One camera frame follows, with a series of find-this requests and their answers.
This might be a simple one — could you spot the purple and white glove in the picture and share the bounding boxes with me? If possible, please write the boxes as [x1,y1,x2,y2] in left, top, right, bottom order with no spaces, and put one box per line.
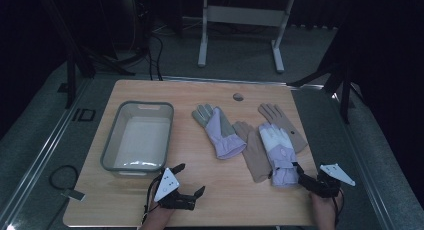
[258,122,300,188]

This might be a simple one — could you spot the metal floor rail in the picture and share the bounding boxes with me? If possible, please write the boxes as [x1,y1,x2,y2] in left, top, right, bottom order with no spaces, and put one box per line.
[289,83,396,230]
[0,77,94,226]

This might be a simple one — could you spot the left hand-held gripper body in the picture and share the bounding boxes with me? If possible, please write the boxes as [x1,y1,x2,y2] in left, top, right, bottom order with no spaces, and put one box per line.
[153,167,198,212]

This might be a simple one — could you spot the right hand-held gripper cable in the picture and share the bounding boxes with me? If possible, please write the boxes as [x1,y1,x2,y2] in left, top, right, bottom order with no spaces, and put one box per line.
[331,188,345,226]

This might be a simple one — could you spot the purple and grey glove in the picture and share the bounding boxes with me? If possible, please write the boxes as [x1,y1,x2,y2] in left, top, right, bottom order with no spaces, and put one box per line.
[191,103,248,161]

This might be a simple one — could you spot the person's left hand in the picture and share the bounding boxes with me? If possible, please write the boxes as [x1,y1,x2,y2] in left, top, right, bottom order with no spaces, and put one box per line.
[140,195,176,230]

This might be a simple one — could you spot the black hanging cables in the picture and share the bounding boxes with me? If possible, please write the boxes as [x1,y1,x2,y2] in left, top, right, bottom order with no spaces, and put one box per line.
[145,33,165,82]

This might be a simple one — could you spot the left hand-held gripper cable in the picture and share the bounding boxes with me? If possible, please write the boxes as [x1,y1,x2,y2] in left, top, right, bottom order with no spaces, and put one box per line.
[141,174,165,224]

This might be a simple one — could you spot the grey tape piece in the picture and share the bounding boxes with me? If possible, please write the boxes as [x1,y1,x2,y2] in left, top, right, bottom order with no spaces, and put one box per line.
[61,188,87,202]

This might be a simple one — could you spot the hand-held gripper cable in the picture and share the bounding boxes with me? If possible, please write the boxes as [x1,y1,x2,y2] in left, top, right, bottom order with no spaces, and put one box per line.
[141,174,165,224]
[331,188,345,226]

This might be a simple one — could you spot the plain beige glove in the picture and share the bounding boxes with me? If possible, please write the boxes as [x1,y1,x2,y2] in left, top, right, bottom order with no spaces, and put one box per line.
[232,120,274,184]

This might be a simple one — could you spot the black cable loop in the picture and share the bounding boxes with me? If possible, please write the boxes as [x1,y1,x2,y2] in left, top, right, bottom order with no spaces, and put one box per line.
[48,164,80,192]

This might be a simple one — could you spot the dark computer tower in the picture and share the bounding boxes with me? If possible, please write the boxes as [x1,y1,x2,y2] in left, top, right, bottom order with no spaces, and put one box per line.
[131,0,155,56]

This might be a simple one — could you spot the grey plastic basin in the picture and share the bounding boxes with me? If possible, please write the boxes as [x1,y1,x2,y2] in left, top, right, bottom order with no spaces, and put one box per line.
[100,100,175,176]

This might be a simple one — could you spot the white desk frame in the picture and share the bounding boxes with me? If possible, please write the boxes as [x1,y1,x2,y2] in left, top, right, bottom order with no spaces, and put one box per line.
[197,0,296,74]

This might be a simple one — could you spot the beige glove with dark button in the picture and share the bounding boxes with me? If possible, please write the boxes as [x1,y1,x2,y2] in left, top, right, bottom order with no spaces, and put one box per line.
[257,102,309,155]

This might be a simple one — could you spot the person's right hand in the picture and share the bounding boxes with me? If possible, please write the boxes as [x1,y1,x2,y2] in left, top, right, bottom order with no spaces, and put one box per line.
[308,190,343,230]

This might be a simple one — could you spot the black tripod stand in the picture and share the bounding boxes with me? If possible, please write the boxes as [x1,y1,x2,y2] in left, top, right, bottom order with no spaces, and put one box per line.
[287,23,357,125]
[35,0,136,110]

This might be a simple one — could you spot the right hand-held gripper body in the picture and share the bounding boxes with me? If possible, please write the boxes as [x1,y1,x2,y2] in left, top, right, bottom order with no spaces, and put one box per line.
[306,162,356,200]

